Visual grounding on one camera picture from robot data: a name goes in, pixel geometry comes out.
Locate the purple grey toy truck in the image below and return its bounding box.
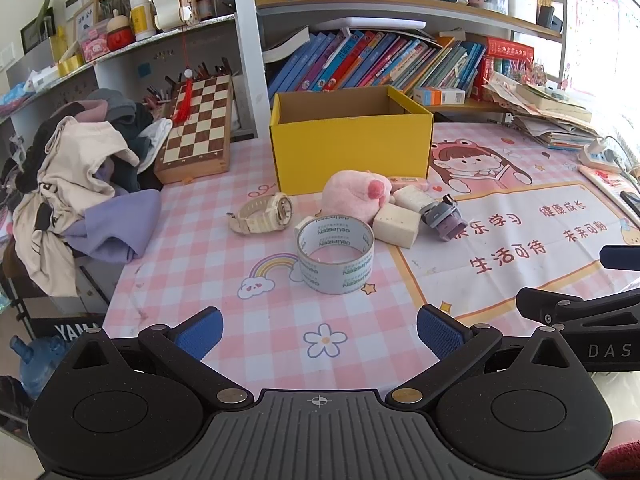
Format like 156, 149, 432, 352
420, 194, 468, 242

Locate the white sponge block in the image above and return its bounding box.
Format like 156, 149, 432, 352
372, 204, 421, 249

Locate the cream wrist watch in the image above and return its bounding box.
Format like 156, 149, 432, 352
228, 193, 293, 235

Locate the clear tape roll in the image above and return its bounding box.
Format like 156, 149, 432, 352
295, 216, 374, 295

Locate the pink plush pig toy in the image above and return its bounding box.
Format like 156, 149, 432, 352
321, 170, 392, 223

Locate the white power adapter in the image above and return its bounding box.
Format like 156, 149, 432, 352
393, 184, 437, 214

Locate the white power strip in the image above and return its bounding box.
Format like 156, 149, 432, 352
577, 140, 625, 174

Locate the pink cartoon desk mat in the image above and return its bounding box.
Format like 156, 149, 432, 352
102, 121, 640, 396

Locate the blue water bottle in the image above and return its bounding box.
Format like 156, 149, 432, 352
10, 335, 68, 400

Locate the stack of papers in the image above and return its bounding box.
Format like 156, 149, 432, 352
482, 72, 602, 151

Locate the pile of clothes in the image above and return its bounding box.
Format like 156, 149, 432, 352
12, 89, 174, 298

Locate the wooden chess board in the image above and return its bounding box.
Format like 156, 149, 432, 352
154, 75, 233, 185

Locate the red tassel charm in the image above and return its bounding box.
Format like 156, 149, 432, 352
172, 68, 193, 126

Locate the red dictionary book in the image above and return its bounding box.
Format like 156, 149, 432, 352
468, 34, 535, 102

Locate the orange white usmile box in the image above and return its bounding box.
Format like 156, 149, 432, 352
412, 87, 465, 107

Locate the yellow cardboard box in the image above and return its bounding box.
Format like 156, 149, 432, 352
270, 86, 434, 195

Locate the row of leaning books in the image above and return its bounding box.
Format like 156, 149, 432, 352
264, 29, 485, 99

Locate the white bookshelf frame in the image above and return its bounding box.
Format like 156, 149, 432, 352
0, 0, 572, 141

